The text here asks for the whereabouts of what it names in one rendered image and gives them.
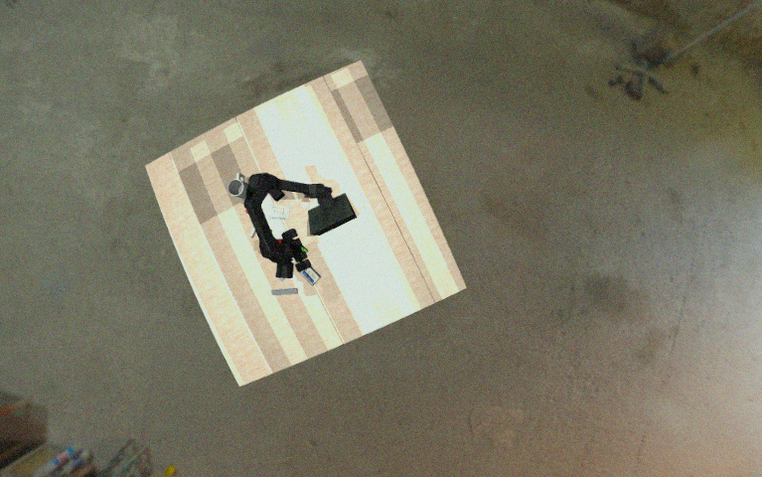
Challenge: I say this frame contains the grey rectangular bar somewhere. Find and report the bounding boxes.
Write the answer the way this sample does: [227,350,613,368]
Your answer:
[271,288,298,295]

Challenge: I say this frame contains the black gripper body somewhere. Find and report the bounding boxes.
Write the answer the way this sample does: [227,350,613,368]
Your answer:
[282,229,312,271]

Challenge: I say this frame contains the grey mug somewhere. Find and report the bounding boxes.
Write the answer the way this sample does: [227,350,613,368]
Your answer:
[228,173,248,199]

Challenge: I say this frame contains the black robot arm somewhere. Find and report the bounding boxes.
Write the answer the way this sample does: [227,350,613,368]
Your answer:
[244,172,336,278]

